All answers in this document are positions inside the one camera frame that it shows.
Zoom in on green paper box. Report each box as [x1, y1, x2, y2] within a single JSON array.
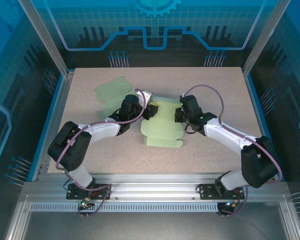
[[139, 96, 185, 150], [93, 76, 133, 121]]

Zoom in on blue table side trim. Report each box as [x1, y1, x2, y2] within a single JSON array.
[[244, 74, 286, 183], [26, 74, 66, 183]]

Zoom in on small connector with green light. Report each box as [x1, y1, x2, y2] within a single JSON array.
[[79, 196, 91, 209], [224, 200, 241, 209]]

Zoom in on grey metal lower tray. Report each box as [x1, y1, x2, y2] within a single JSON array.
[[4, 194, 300, 240]]

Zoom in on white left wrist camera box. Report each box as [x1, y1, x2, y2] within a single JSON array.
[[135, 88, 154, 103]]

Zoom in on aluminium side rail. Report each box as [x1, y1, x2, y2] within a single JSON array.
[[31, 69, 76, 182]]

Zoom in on aluminium frame rail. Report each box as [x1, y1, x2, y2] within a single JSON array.
[[19, 172, 290, 204]]

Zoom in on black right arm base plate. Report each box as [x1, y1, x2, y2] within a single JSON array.
[[196, 183, 245, 200]]

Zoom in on slotted grey cable duct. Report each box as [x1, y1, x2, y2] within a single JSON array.
[[29, 202, 220, 213]]

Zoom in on aluminium enclosure post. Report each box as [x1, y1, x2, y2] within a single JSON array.
[[16, 0, 75, 78], [241, 0, 292, 77]]

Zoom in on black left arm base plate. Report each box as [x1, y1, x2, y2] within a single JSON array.
[[65, 183, 113, 200]]

